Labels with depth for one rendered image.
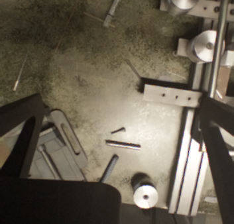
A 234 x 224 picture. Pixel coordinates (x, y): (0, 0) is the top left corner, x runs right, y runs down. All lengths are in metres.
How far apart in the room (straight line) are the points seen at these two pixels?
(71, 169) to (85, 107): 0.14
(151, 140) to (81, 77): 0.20
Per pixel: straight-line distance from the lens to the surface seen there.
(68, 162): 0.49
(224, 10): 0.32
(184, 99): 0.42
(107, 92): 0.45
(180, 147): 0.46
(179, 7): 0.39
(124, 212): 1.29
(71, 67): 0.46
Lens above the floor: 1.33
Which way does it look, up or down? 82 degrees down
